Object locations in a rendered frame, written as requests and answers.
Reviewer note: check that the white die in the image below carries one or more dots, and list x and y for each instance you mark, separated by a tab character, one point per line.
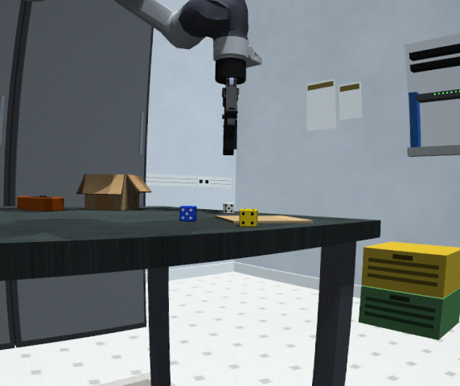
228	208

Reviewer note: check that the orange rectangular block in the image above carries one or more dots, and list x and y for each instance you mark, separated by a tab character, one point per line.
42	203

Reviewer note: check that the yellow die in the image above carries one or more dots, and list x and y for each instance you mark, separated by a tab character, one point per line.
248	217

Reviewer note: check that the tan square mat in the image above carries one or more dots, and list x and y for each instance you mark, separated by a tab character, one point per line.
266	219

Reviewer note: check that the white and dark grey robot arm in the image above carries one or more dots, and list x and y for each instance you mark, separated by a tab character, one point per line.
225	21

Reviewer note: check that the blue die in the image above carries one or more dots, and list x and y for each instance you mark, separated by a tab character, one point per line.
187	213

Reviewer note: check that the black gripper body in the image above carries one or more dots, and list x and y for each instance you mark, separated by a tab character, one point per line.
230	68

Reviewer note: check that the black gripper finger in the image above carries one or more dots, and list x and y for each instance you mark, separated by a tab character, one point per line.
230	124
227	152

